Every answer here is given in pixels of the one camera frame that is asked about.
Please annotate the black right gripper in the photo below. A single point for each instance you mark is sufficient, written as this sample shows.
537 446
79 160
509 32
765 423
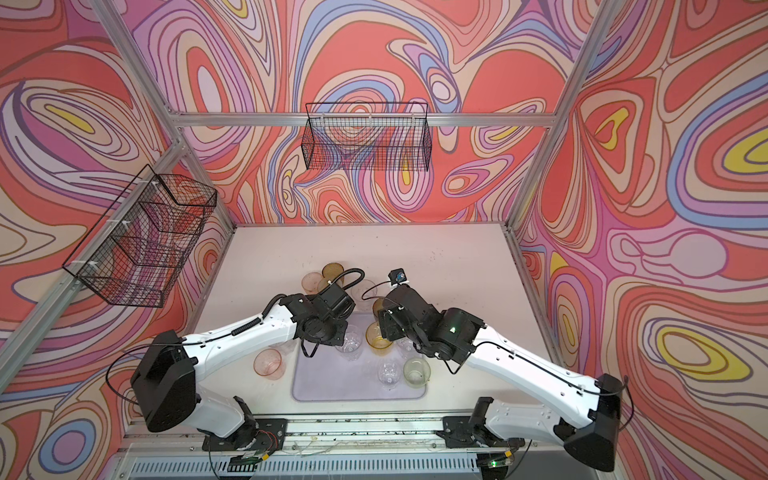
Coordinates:
388 326

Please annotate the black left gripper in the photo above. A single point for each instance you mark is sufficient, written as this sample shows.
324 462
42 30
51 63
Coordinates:
339 340

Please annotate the olive amber textured cup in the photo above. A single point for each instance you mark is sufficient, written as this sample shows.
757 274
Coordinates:
378 307

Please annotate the yellow smooth cup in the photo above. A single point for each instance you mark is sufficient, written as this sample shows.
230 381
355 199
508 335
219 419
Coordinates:
375 340

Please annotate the clear tumbler back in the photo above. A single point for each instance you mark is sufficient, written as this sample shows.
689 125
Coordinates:
352 348

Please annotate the clear faceted glass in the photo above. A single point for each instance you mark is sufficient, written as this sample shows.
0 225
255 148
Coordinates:
364 294
406 347

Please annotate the pale green textured cup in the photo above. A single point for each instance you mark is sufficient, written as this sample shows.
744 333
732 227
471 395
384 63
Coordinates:
416 372

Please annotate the small clear glass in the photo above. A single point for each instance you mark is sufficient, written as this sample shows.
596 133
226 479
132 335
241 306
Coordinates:
389 373

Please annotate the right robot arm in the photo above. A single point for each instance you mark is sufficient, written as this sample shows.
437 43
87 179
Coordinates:
578 412

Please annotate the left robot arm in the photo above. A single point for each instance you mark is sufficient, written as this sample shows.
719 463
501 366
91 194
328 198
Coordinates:
167 382

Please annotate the lavender plastic tray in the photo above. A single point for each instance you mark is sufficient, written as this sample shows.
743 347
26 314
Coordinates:
326 377

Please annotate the clear glass left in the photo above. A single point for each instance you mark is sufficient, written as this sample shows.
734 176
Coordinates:
286 348

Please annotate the pink textured cup back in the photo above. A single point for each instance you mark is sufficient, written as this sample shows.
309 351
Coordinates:
312 282

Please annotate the dark amber textured cup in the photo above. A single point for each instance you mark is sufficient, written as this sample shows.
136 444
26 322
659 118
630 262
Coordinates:
331 271

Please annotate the pink cup front left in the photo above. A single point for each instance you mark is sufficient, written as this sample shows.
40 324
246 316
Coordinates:
269 364

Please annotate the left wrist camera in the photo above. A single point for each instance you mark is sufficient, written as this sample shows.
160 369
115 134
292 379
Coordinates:
338 302

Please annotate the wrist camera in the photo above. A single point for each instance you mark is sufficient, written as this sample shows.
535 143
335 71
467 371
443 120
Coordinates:
397 277
338 302

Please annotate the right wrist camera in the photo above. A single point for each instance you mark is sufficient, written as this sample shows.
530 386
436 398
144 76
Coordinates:
397 277

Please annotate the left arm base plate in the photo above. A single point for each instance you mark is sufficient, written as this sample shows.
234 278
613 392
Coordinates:
265 435

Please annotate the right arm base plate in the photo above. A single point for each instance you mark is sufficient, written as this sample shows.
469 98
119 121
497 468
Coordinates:
471 431

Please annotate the black wire basket back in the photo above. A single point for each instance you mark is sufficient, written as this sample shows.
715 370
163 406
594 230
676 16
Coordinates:
367 136

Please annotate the black wire basket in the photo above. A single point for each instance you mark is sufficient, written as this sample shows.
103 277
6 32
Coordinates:
146 246
367 136

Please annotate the black wire basket left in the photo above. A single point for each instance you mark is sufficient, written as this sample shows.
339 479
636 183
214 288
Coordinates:
146 246

